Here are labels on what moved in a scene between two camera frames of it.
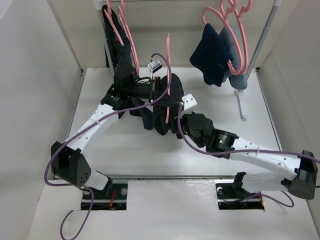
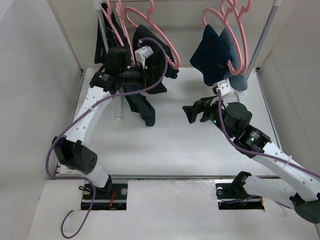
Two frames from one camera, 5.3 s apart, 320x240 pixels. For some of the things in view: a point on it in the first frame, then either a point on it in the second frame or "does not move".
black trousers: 159,118 to 157,66
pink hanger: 168,76 to 150,10
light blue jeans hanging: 237,80 does not move
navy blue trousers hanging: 211,56 does not move
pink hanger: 108,15 does not move
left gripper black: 155,86 to 142,86
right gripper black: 184,116 to 204,105
